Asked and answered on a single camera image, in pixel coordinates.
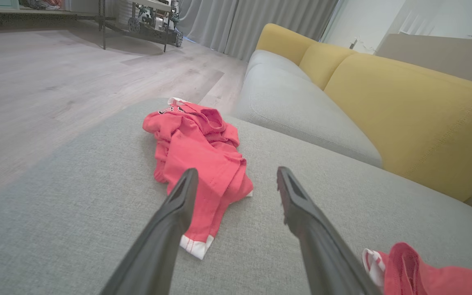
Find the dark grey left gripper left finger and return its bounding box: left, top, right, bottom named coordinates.
left=99, top=168, right=199, bottom=295

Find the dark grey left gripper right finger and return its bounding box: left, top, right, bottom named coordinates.
left=277, top=166, right=381, bottom=295

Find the red garment with white band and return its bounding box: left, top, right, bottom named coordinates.
left=143, top=98, right=254, bottom=261

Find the red jersey with white sleeves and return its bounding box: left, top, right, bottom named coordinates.
left=362, top=242, right=472, bottom=295

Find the large grey sofa chaise cushion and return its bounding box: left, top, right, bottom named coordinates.
left=0, top=98, right=472, bottom=295

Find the grey sofa seat cushion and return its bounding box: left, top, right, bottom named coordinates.
left=233, top=64, right=383, bottom=168
left=245, top=49, right=312, bottom=82

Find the yellow sofa back cushion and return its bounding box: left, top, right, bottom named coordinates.
left=324, top=52, right=472, bottom=202
left=299, top=42, right=358, bottom=91

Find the white and black wheeled robot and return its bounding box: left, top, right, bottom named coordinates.
left=127, top=0, right=184, bottom=48

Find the taupe upholstered panel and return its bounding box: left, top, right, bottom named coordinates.
left=374, top=34, right=472, bottom=90

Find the wheeled metal cart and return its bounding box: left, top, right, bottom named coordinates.
left=96, top=0, right=179, bottom=53

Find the grey pleated curtain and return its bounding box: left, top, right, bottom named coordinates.
left=177, top=0, right=339, bottom=63

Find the long pale green TV cabinet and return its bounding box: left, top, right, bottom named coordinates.
left=0, top=0, right=102, bottom=21

